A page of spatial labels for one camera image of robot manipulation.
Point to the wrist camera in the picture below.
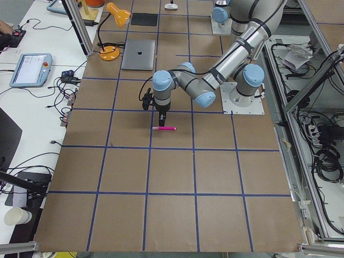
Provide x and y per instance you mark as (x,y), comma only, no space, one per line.
(147,99)

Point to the aluminium frame post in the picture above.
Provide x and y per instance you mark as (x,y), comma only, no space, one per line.
(78,25)

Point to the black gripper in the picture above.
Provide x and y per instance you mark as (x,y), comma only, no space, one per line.
(162,108)

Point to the silver closed laptop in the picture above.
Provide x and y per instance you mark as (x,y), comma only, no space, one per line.
(138,55)

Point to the pink marker pen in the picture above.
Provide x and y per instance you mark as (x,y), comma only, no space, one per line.
(163,128)

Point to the white paper cup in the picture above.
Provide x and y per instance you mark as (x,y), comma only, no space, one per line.
(17,216)

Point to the blue teach pendant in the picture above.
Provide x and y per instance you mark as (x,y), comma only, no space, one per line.
(32,70)
(56,6)

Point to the orange desk lamp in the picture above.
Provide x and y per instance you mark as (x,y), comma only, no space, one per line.
(116,19)

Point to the black mousepad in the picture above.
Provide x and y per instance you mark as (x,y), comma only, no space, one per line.
(144,19)

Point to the wooden stand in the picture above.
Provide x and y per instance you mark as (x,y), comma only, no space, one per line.
(86,12)

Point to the white computer mouse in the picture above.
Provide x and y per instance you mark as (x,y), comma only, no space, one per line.
(171,6)

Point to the black power adapter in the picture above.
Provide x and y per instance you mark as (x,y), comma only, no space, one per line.
(89,22)

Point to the orange cylindrical container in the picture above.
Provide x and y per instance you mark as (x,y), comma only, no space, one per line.
(95,3)

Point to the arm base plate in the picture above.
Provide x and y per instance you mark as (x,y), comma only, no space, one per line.
(221,28)
(235,103)

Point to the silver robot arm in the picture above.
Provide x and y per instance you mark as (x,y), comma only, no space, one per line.
(221,11)
(253,22)

